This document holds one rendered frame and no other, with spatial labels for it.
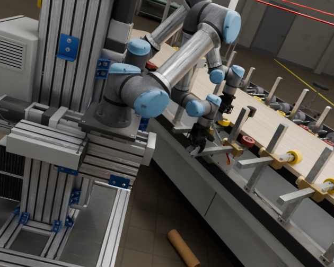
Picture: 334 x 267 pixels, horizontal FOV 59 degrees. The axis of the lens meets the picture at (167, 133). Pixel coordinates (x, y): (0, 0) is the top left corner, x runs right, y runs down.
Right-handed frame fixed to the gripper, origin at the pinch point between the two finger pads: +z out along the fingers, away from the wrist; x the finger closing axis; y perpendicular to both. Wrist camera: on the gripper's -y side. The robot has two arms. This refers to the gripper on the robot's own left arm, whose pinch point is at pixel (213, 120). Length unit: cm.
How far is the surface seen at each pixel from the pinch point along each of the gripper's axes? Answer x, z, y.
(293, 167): 27, 4, 46
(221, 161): 5.4, 20.6, 14.5
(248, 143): 15.2, 4.6, 19.4
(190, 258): -4, 87, 31
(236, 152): 5.3, 9.6, 21.0
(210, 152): -13.5, 9.5, 18.1
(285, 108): 154, 12, -43
